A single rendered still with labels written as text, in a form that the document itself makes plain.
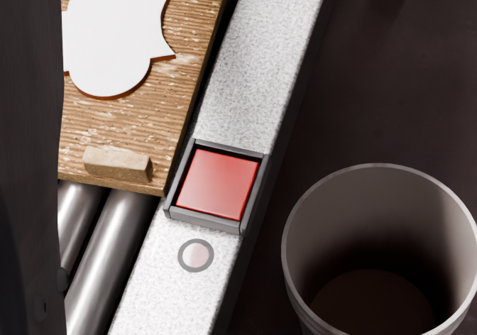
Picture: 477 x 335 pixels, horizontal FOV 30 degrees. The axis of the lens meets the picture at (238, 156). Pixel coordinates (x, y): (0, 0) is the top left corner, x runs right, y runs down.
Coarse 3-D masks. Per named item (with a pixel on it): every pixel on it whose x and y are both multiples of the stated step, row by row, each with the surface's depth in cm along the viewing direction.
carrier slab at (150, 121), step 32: (64, 0) 89; (192, 0) 88; (224, 0) 88; (192, 32) 86; (160, 64) 84; (192, 64) 84; (64, 96) 83; (128, 96) 83; (160, 96) 82; (192, 96) 82; (64, 128) 81; (96, 128) 81; (128, 128) 81; (160, 128) 80; (64, 160) 80; (160, 160) 79; (160, 192) 78
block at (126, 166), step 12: (84, 156) 77; (96, 156) 76; (108, 156) 76; (120, 156) 76; (132, 156) 76; (144, 156) 76; (96, 168) 77; (108, 168) 77; (120, 168) 76; (132, 168) 76; (144, 168) 76; (132, 180) 78; (144, 180) 77
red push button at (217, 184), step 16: (192, 160) 79; (208, 160) 79; (224, 160) 79; (240, 160) 79; (192, 176) 78; (208, 176) 78; (224, 176) 78; (240, 176) 78; (192, 192) 78; (208, 192) 78; (224, 192) 77; (240, 192) 77; (192, 208) 77; (208, 208) 77; (224, 208) 77; (240, 208) 76
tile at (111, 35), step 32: (96, 0) 88; (128, 0) 87; (160, 0) 87; (64, 32) 86; (96, 32) 86; (128, 32) 85; (160, 32) 85; (64, 64) 84; (96, 64) 84; (128, 64) 83; (96, 96) 82
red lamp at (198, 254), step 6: (192, 246) 77; (198, 246) 76; (204, 246) 76; (186, 252) 76; (192, 252) 76; (198, 252) 76; (204, 252) 76; (186, 258) 76; (192, 258) 76; (198, 258) 76; (204, 258) 76; (192, 264) 76; (198, 264) 76
